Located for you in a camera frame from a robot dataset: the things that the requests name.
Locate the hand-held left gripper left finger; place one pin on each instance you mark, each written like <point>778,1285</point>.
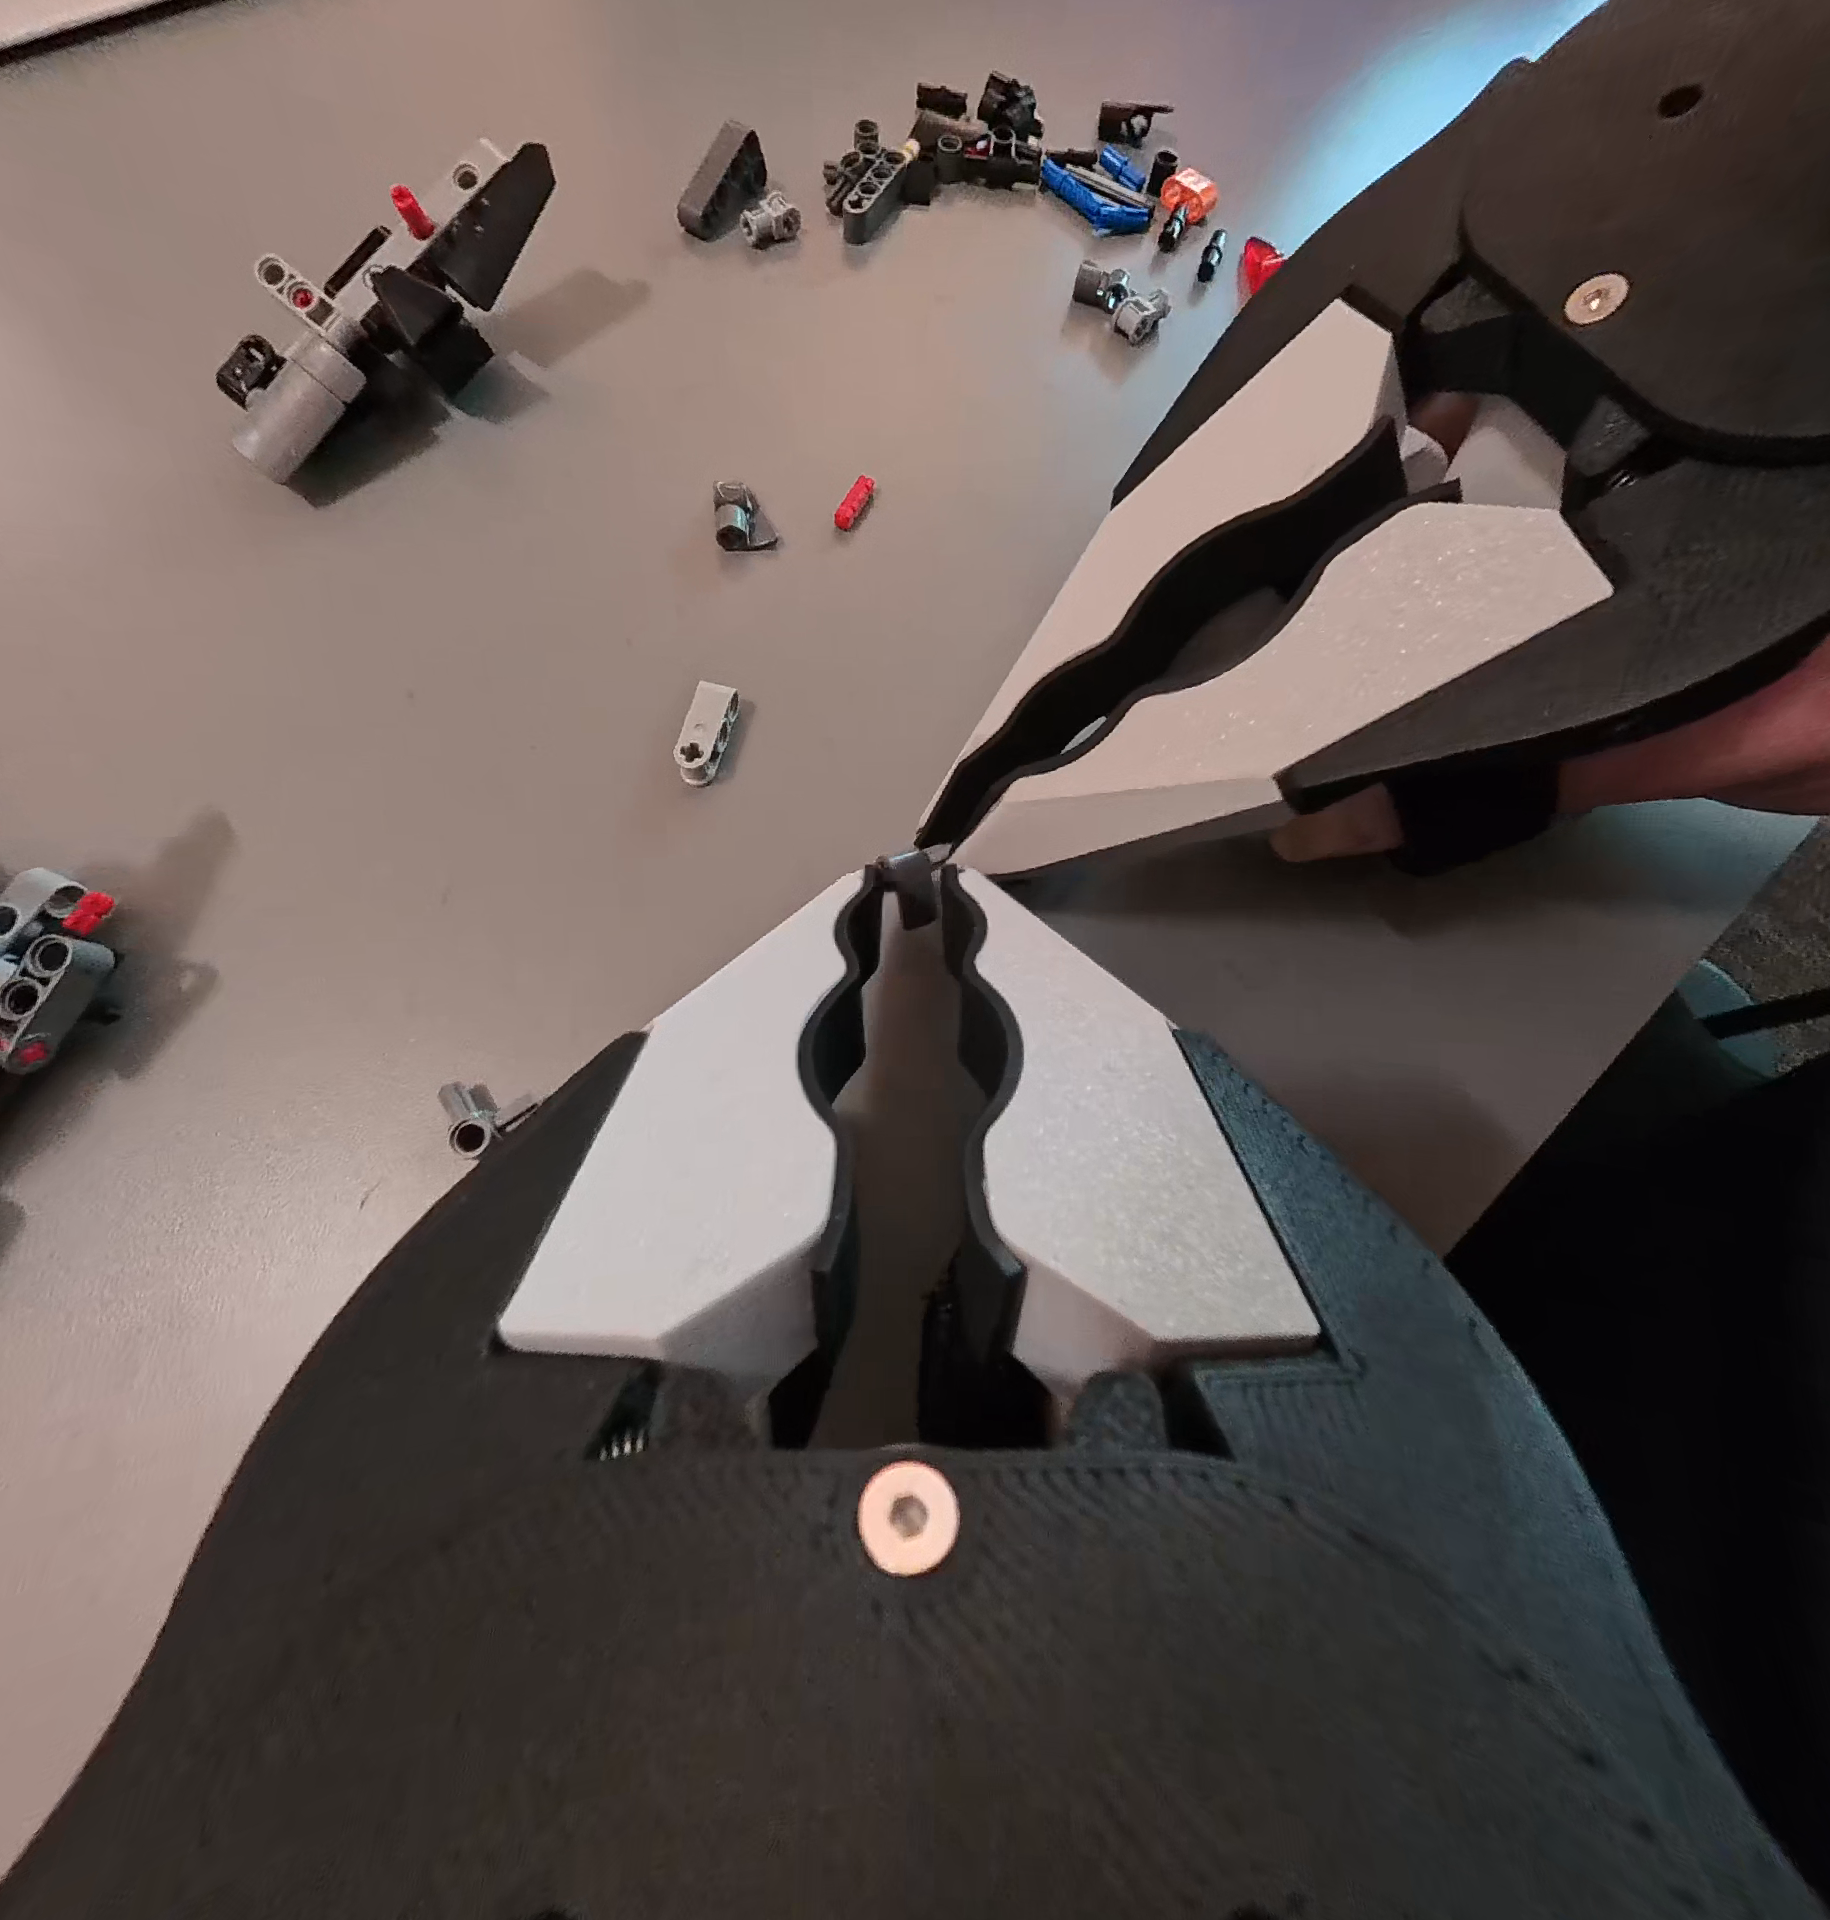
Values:
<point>675,1186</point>

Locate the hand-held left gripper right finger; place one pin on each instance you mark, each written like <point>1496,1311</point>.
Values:
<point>1140,1186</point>

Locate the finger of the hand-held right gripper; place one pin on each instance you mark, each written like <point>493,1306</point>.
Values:
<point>1229,495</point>
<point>1394,631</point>

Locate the grey axle connector lego assembly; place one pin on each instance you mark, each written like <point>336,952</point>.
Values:
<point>903,886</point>

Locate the light grey lego beam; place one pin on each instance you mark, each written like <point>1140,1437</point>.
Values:
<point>702,739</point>

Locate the pile of small lego pieces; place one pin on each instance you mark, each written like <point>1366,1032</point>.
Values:
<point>887,191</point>

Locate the dark grey lego wedge piece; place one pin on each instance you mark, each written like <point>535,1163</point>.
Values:
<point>741,518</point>
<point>1098,281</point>

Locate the black grey lego wing assembly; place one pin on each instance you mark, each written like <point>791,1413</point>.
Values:
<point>463,242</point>

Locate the grey lego joint piece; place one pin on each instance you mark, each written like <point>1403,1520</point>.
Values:
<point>1140,314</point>

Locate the red translucent lego piece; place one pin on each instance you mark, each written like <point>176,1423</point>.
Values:
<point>1261,264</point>

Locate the red lego pin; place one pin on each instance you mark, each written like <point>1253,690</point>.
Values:
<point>853,501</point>

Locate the small light grey lego connector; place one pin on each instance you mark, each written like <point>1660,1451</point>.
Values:
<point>768,222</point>

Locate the lego car chassis model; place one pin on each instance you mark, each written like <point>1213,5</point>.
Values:
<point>25,976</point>

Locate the person's right hand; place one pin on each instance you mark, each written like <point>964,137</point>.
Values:
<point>1755,768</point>

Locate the grey-blue round floor base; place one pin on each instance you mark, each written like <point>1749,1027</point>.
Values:
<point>1719,1022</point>

